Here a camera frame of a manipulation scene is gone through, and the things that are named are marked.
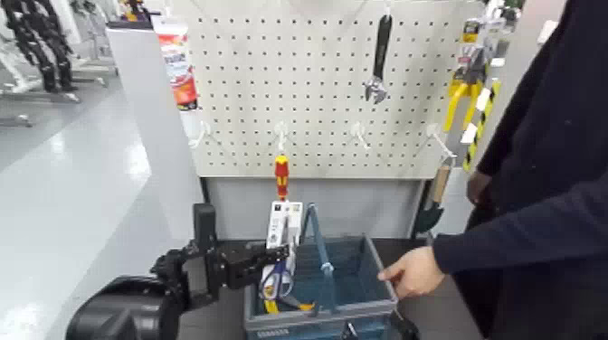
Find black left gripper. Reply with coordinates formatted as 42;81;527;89
220;241;290;292

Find blue scissors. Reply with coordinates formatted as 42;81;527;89
258;200;304;303

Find person's left forearm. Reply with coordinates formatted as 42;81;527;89
432;184;608;288

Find blue plastic crate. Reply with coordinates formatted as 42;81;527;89
244;234;399;340

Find person's left hand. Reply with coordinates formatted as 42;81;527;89
378;245;446;299

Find person's right hand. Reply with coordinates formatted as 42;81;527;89
466;169;494;206

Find red yellow screwdriver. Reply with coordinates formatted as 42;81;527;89
274;154;290;203

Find black stand leg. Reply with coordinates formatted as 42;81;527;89
199;177;214;206
409;179;434;241

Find white pegboard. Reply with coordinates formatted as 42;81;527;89
186;0;486;181

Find white side panel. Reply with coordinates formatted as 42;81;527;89
106;28;214;241

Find orange tube package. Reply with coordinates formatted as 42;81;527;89
154;18;201;111

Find black adjustable wrench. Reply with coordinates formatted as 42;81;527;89
364;14;394;106

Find person in dark clothes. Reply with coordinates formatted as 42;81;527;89
432;0;608;340

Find yellow black item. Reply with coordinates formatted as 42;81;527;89
118;0;149;23

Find white hanging package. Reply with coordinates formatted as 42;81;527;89
481;5;513;68

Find black humanoid robot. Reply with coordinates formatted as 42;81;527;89
0;0;77;94

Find yellow handled cutter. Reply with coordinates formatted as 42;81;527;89
263;295;315;316

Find wooden handled green trowel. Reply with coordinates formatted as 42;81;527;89
412;158;452;235

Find yellow handled pliers package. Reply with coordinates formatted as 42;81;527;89
443;18;490;134

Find white robot stand frame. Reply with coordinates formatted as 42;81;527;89
0;44;119;128

